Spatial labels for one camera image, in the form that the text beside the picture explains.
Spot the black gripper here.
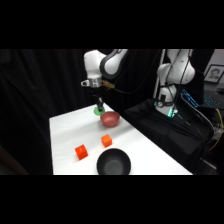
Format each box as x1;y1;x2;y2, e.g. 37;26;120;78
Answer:
94;94;104;113

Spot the pink bowl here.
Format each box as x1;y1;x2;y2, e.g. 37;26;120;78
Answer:
100;111;121;128

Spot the black bowl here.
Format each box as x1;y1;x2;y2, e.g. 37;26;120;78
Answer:
96;148;132;176

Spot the small orange cube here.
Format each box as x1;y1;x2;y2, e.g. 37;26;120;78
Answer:
101;134;114;148

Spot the large orange cube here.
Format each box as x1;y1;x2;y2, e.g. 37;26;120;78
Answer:
74;144;89;161

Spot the black curtain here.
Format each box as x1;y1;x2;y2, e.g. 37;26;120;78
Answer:
0;49;164;176

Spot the black robot stand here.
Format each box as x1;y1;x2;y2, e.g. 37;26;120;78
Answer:
123;98;215;176

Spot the small green light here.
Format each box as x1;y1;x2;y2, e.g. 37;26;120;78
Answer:
167;108;178;119

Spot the keyboard with blue lights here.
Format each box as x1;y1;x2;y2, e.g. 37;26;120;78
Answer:
181;88;224;110

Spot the framed portrait picture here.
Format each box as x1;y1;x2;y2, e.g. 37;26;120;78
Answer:
203;64;224;84

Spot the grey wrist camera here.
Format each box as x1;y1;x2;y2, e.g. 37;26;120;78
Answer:
80;79;92;88

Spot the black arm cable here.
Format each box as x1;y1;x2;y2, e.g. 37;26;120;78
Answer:
103;49;183;101

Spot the yellow cable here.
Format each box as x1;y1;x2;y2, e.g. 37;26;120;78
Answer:
209;108;224;152

